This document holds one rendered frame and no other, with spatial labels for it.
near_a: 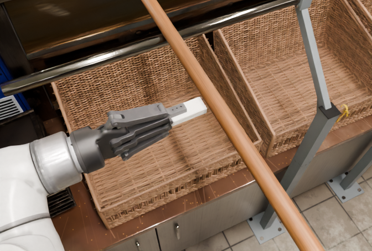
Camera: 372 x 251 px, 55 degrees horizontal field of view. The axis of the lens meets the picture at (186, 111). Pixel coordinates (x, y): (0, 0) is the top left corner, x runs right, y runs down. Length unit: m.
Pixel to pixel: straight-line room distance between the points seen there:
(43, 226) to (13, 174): 0.09
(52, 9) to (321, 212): 1.51
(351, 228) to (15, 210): 1.64
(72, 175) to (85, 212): 0.66
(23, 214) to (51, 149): 0.10
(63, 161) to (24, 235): 0.11
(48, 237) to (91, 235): 0.64
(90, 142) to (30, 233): 0.15
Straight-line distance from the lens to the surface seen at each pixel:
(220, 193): 1.23
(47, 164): 0.58
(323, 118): 1.01
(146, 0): 0.84
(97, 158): 0.59
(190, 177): 1.12
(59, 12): 1.15
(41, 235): 0.58
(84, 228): 1.23
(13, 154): 0.60
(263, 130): 1.24
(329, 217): 1.94
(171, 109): 0.62
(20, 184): 0.58
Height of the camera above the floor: 1.71
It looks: 55 degrees down
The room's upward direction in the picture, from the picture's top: straight up
